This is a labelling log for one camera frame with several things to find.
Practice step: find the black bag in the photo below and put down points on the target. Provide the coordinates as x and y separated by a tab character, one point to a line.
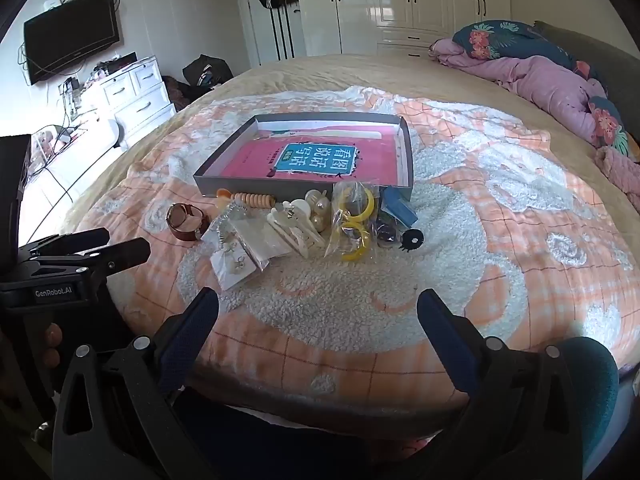
207	72

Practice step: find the white low cabinet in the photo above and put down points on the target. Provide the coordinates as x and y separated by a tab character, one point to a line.
75	170

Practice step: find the black wall television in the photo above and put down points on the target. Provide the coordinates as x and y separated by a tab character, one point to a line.
70	35

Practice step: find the pink knitted cloth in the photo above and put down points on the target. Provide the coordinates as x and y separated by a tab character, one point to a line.
620	172

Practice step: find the black round fuzzy ornament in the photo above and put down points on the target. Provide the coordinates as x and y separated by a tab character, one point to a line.
412	240

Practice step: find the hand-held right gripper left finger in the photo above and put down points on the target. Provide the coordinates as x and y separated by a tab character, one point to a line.
192	330

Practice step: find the small blue packet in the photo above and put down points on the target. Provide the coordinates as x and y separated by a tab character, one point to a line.
400	210

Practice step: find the bed with beige sheet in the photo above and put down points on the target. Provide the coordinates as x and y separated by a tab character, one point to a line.
350	75

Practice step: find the person's right forearm teal sleeve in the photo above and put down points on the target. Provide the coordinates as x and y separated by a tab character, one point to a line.
597	390

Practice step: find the orange and white fleece blanket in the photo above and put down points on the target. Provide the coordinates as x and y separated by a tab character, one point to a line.
500	210

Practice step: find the large dark blue floral pillow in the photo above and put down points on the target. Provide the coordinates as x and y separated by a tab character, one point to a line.
505	40

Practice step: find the cream hair claw clip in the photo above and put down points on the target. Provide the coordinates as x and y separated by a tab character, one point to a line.
295	235

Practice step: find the grey headboard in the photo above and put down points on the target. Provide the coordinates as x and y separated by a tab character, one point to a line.
600	60

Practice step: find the brown leather wrist watch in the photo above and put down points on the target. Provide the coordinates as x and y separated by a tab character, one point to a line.
182	222

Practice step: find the yellow bangles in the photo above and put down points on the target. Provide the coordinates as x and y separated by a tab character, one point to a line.
355	225

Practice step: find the pink quilt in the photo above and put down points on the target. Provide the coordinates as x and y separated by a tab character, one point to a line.
540	85

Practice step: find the person's left hand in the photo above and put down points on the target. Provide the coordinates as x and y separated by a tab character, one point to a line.
52	345

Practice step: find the small dark blue floral pillow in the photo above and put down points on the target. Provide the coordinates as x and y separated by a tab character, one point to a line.
607	122

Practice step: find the white glossy wardrobe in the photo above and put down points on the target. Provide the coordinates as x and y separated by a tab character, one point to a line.
400	5

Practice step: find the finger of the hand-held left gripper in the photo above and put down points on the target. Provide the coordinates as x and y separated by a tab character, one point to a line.
115	255
70	241

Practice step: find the white router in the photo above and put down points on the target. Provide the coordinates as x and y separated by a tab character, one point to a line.
52	4

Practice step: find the white door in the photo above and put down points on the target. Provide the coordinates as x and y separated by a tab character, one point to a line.
265	30

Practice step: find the dark clothing pile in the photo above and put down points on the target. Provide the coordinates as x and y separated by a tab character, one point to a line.
175	92

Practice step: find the grey cardboard box pink inside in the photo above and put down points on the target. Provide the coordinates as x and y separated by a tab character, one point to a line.
320	160

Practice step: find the white drawer dresser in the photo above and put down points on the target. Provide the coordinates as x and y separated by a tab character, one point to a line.
135	95

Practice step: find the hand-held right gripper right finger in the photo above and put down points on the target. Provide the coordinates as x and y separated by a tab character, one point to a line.
445	340

